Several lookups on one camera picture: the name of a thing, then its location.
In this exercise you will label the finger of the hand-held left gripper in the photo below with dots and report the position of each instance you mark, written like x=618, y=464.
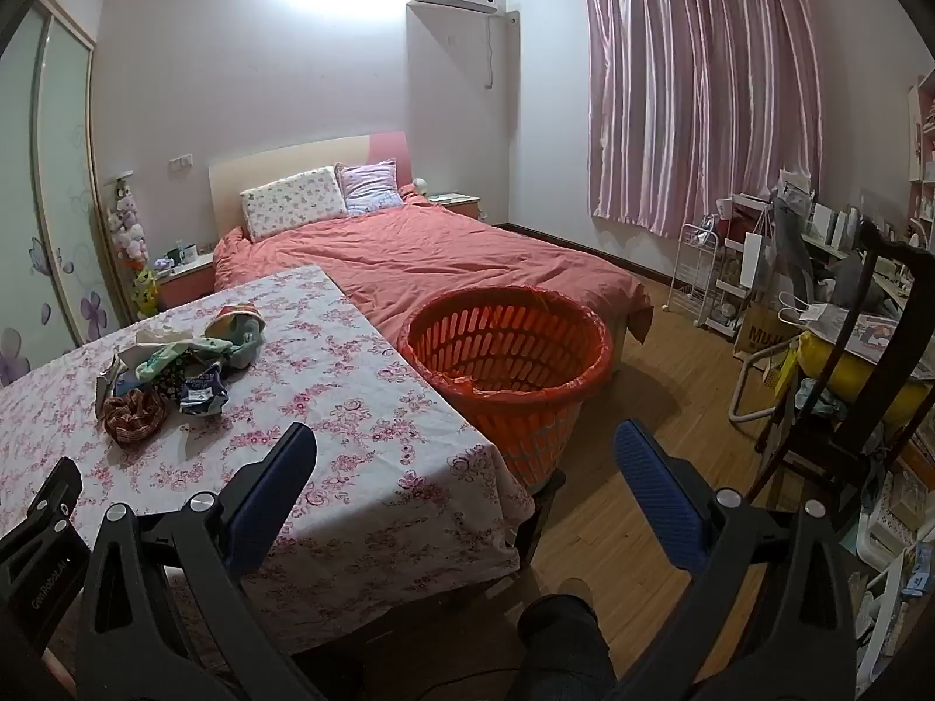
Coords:
x=58, y=489

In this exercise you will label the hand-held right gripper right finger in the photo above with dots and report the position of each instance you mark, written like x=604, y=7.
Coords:
x=657, y=496

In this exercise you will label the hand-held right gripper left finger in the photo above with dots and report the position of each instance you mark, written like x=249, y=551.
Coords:
x=272, y=500

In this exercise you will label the blue tissue packet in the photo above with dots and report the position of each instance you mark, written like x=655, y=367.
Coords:
x=201, y=394

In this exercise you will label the orange plastic laundry basket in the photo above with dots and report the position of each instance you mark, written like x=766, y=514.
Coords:
x=540, y=438

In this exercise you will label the green sock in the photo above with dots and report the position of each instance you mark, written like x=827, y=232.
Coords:
x=164, y=365
x=248, y=350

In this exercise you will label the orange paper cup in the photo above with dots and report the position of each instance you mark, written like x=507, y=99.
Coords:
x=234, y=318

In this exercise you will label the floral tablecloth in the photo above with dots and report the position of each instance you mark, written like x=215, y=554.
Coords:
x=307, y=409

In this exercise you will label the brown knitted scrunchie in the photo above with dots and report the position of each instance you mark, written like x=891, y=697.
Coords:
x=135, y=416

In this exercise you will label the crumpled white paper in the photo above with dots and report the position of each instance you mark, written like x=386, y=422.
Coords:
x=109, y=380

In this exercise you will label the dark wooden chair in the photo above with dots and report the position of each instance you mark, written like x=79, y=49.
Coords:
x=825, y=438

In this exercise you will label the person's leg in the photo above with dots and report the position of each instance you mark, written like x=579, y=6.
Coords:
x=562, y=650

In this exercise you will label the crumpled white tissue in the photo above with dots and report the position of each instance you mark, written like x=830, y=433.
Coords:
x=157, y=337

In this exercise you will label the brown paper bag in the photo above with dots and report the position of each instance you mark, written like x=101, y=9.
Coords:
x=760, y=336

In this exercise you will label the white storage trolley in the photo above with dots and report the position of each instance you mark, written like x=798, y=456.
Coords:
x=738, y=307

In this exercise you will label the yellow green plush toy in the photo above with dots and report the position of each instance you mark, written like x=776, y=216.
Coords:
x=146, y=292

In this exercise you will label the pink white nightstand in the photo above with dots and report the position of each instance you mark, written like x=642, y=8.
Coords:
x=456, y=206
x=182, y=285

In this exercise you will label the yellow bag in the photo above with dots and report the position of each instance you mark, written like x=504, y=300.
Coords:
x=862, y=376

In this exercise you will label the white plastic crate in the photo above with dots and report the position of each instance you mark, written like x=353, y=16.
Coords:
x=898, y=526

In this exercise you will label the white paper bag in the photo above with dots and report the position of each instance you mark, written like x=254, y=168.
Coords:
x=752, y=259

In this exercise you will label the white mug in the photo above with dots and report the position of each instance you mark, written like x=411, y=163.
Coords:
x=188, y=253

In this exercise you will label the wardrobe with purple flowers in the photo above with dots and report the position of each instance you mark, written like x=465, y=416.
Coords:
x=44, y=197

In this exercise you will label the white floral pillow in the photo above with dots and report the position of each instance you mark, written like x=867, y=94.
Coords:
x=292, y=203

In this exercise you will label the bed with coral duvet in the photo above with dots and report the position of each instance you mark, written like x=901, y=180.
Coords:
x=453, y=255

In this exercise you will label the pink striped pillow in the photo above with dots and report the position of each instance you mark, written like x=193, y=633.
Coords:
x=369, y=186

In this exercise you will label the cream and pink headboard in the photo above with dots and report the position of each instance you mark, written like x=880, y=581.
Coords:
x=292, y=160

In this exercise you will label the book on nightstand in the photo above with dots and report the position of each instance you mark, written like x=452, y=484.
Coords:
x=447, y=198

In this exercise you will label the pink curtain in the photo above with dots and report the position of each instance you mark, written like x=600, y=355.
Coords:
x=694, y=87

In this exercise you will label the white bookshelf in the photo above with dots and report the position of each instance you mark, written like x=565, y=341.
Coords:
x=924, y=146

